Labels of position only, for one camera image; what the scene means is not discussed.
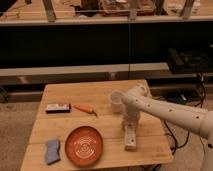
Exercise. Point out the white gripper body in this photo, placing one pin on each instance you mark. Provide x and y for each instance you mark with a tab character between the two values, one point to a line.
128	120

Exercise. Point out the white plastic bottle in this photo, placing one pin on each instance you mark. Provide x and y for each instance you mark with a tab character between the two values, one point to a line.
130	139

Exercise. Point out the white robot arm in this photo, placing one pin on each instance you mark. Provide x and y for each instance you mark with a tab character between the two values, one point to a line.
196	120

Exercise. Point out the translucent plastic cup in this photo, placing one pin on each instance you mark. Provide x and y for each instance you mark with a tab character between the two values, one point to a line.
116	103

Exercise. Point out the orange toy carrot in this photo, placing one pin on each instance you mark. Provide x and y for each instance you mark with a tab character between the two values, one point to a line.
86	109

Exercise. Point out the orange patterned plate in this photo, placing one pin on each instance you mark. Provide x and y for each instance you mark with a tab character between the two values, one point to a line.
84	146

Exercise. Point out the wooden table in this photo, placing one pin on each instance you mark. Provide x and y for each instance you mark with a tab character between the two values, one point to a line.
152	145

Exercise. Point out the dark rectangular box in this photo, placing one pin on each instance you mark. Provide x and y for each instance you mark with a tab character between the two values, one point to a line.
58	108

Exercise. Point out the blue sponge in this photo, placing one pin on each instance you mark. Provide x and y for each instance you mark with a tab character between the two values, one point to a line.
52	154

